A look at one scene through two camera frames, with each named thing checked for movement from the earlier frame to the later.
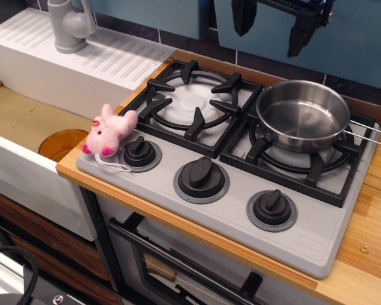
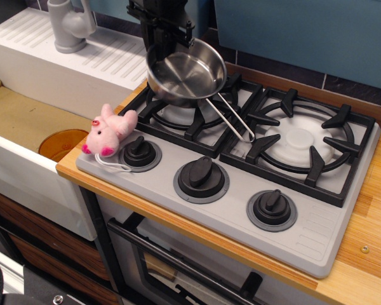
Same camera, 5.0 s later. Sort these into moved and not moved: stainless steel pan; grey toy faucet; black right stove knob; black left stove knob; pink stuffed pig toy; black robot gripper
Moved: stainless steel pan; black robot gripper
Not moved: black left stove knob; grey toy faucet; pink stuffed pig toy; black right stove knob
